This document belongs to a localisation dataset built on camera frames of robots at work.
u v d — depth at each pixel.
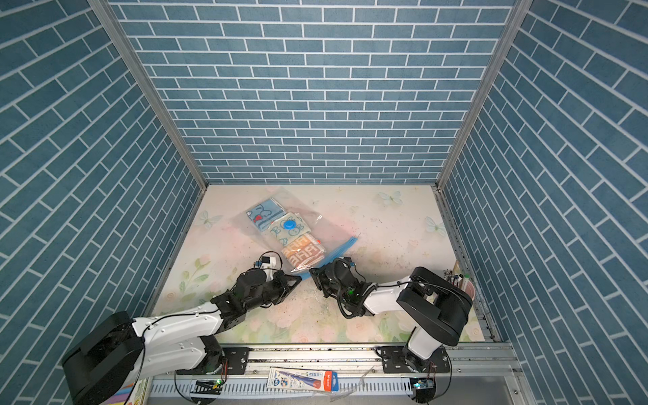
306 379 0.70
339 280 0.65
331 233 1.03
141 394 0.67
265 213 1.08
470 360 0.75
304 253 0.92
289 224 1.02
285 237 0.99
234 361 0.75
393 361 0.74
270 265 0.79
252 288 0.63
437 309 0.45
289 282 0.79
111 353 0.41
